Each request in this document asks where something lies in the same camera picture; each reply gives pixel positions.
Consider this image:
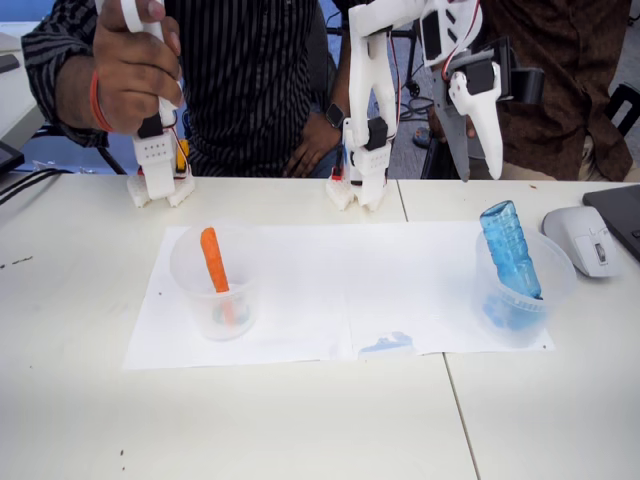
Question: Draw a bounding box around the white paper sheet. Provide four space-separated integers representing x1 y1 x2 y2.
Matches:
342 220 556 359
122 224 361 372

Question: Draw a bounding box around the striped-shirt person's left hand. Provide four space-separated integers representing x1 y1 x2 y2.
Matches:
287 112 346 179

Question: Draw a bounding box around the white leader robot arm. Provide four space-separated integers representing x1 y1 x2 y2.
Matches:
94 0 197 209

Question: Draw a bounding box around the striped-shirt person's left forearm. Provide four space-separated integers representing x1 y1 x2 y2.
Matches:
327 24 354 111

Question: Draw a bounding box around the clear cup with recycling symbol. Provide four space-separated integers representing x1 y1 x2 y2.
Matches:
472 227 578 347

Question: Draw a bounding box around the striped-shirt person's right forearm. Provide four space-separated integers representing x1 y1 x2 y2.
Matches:
20 0 114 149

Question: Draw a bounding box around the blue plastic bottle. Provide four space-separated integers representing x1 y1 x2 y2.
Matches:
478 199 550 331

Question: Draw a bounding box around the striped-shirt person's right hand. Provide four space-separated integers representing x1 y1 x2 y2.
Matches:
92 0 185 136

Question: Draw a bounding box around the black webcam on gripper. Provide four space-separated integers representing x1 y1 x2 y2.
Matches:
482 37 546 106

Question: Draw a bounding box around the black tablet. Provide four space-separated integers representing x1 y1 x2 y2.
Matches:
0 141 25 176

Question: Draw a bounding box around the black armrest post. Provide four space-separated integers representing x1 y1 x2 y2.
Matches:
422 139 459 180

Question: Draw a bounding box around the orange carrot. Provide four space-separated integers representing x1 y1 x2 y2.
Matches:
199 227 240 327

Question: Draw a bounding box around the person in brown shirt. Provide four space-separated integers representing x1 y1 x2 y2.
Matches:
469 0 640 182

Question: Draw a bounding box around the black office chair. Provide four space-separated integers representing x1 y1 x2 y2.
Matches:
610 83 640 135

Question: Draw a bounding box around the grey chair armrest pad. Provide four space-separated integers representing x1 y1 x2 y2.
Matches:
464 127 494 162

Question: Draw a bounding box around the white side table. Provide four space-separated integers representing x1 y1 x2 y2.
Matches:
0 20 56 151

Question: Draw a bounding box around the brown-shirt person's right hand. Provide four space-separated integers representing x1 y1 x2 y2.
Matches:
427 104 449 145

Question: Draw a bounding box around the white computer mouse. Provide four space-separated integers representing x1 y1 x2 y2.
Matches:
541 204 625 279

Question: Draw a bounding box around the person in striped shirt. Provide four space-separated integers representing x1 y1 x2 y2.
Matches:
20 0 351 179

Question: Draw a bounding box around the black cable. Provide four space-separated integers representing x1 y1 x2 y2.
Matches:
0 172 56 205
0 167 76 194

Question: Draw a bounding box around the black laptop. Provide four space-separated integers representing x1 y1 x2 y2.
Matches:
582 183 640 264

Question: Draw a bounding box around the clear plastic cup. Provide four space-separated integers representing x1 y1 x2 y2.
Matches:
169 224 264 342

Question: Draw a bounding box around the yellow clamp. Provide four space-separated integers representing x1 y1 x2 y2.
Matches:
174 139 192 177

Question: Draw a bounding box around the orange wrist bracelet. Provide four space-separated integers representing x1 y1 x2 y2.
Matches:
88 69 115 134

